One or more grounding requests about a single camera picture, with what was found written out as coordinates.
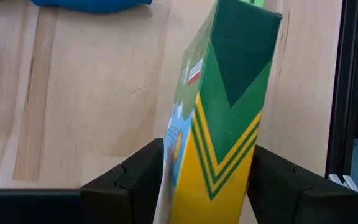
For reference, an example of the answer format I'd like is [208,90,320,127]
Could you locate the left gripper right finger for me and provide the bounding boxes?
[246,144,358,224]

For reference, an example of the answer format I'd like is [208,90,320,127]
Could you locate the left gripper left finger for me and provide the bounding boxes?
[79,138,165,224]

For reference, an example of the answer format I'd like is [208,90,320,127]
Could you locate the yellow green crayon box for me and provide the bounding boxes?
[152,0,283,224]

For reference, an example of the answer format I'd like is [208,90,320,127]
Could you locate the blue-handled pliers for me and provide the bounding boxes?
[30,0,154,14]

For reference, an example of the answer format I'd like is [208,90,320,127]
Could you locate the green eraser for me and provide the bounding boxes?
[240,0,266,7]

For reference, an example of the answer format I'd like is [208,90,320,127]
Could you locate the white metal bracket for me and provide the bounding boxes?
[328,173,358,193]

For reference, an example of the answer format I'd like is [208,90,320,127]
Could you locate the black aluminium table frame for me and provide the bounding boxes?
[324,0,358,180]

